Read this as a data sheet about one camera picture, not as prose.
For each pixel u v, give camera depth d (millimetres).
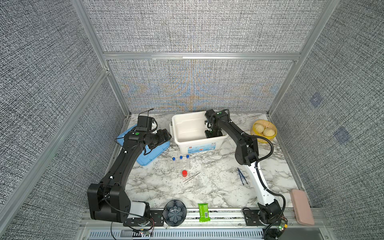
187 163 859
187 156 781
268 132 1007
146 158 946
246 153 657
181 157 780
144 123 628
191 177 875
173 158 779
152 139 676
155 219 733
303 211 739
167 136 742
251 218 731
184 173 870
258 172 650
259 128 1029
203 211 748
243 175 874
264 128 1040
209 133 917
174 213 745
